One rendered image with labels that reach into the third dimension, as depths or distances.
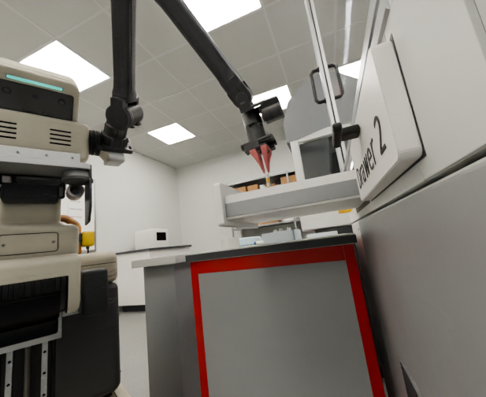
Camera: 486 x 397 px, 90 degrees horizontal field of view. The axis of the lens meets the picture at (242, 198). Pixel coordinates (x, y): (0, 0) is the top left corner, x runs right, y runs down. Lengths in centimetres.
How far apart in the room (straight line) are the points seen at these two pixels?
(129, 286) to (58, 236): 345
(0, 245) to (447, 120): 88
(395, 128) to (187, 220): 566
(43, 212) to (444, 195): 89
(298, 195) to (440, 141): 39
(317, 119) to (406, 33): 140
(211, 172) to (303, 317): 503
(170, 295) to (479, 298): 125
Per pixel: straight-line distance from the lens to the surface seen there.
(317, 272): 80
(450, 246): 24
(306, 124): 163
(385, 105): 25
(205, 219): 557
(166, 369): 147
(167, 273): 135
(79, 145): 94
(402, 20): 26
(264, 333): 88
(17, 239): 86
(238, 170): 539
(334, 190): 56
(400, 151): 24
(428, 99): 22
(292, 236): 88
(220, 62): 78
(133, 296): 424
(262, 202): 58
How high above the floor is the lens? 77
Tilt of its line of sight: 11 degrees up
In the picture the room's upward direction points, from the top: 7 degrees counter-clockwise
